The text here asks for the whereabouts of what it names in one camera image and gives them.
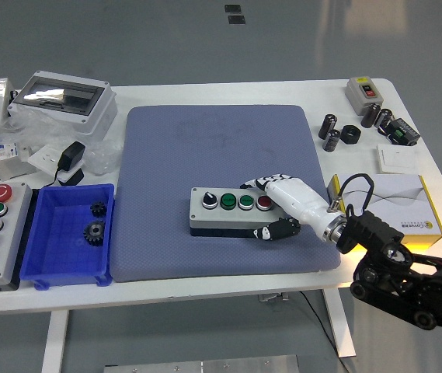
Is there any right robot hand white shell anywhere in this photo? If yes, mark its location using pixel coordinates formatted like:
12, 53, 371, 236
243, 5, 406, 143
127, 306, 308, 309
239, 173, 341, 241

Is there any grey switch box red button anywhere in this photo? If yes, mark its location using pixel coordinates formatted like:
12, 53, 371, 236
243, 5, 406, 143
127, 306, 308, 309
345, 76, 385, 117

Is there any clear plastic bag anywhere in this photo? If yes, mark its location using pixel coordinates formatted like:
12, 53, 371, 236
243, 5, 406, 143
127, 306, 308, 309
0, 110, 124, 176

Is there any black hex nut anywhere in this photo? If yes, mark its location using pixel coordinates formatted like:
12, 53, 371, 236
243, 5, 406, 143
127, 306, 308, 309
340, 124, 362, 145

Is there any white table leg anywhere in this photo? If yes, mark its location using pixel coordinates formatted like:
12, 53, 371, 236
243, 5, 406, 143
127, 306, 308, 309
321, 287, 357, 358
41, 309, 70, 373

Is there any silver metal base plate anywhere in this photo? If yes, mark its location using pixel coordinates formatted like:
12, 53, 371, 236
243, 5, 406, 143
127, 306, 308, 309
103, 354, 299, 373

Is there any grey five-button control box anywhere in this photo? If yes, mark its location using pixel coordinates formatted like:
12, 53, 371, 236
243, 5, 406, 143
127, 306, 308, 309
0, 182, 35, 292

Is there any black terminal module green block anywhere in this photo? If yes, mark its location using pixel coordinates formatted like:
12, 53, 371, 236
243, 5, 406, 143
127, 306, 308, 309
378, 117, 422, 148

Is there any white circuit breaker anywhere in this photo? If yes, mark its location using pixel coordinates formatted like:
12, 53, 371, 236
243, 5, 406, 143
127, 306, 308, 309
0, 140, 37, 182

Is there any black power adapter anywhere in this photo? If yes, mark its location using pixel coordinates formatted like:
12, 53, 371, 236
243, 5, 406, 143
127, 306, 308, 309
44, 141, 87, 187

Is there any large black bevel gear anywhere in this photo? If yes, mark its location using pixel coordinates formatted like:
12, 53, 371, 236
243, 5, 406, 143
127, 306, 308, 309
83, 220, 107, 246

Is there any grey four-button control box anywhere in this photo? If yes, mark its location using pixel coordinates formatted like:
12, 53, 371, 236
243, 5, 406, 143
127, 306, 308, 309
188, 186, 284, 239

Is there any black cable under table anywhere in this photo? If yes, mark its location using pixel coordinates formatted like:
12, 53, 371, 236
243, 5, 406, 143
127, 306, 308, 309
297, 290, 341, 357

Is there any blue-grey mat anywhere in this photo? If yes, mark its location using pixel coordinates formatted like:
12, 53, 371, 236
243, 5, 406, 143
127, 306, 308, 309
110, 103, 343, 283

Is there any white wall switch panel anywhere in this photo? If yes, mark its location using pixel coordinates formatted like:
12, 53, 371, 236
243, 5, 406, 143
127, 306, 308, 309
375, 143, 419, 174

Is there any blue plastic bin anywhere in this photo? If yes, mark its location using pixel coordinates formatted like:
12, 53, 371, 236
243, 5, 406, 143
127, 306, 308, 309
19, 183, 116, 291

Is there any grey distribution box clear window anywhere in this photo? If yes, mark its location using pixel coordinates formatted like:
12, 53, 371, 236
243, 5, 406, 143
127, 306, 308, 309
7, 70, 119, 136

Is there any white yellow cardboard box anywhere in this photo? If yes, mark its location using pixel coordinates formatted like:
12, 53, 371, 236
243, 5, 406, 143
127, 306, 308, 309
327, 173, 442, 250

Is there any white wall socket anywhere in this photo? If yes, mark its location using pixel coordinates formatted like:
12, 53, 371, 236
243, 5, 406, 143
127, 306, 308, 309
27, 143, 84, 183

